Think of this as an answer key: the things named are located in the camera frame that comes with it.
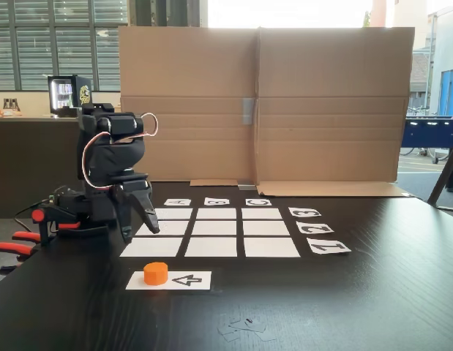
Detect round orange token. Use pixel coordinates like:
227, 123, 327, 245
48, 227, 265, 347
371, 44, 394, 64
143, 262, 168, 286

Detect white paper grid square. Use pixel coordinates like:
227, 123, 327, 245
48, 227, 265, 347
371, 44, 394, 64
242, 220, 291, 236
135, 220, 190, 236
196, 208, 237, 220
244, 237, 301, 258
242, 208, 284, 220
119, 237, 184, 258
184, 237, 238, 258
191, 220, 238, 236
152, 208, 194, 220

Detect white paper arrow sheet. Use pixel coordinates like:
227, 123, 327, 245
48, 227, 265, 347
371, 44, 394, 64
125, 271, 212, 291

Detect orange black clamp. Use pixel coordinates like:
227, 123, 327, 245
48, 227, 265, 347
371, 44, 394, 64
0, 241, 39, 276
12, 208, 83, 248

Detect black mini fridge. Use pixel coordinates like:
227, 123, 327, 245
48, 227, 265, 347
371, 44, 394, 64
47, 75, 92, 118

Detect dark wooden counter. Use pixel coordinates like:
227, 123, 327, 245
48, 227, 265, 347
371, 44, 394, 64
0, 116, 121, 219

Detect brown cardboard panel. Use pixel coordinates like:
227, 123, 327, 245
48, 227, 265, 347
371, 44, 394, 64
255, 26, 416, 198
118, 25, 258, 188

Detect bottle carrier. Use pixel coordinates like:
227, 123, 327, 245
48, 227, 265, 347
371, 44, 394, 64
1, 97, 22, 113

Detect paper sheet number 3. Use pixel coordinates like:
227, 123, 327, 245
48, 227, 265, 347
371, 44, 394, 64
288, 207, 322, 218

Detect clear tape scraps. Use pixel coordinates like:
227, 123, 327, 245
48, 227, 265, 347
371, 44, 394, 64
217, 316, 278, 343

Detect paper sheet number 2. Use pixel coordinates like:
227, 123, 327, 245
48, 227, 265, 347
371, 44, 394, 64
296, 220, 335, 235

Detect paper sheet number 1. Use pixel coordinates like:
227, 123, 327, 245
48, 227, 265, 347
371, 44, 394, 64
306, 237, 352, 256

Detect blue foosball table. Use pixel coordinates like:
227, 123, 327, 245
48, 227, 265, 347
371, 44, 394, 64
400, 115, 453, 165

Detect black slanted stand leg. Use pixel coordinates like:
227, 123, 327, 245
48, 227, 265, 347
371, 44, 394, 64
426, 133, 453, 214

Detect white red servo wires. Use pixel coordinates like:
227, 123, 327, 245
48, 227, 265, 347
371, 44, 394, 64
81, 112, 160, 189

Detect black power cable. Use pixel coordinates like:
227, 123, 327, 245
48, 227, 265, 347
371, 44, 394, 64
13, 201, 48, 232

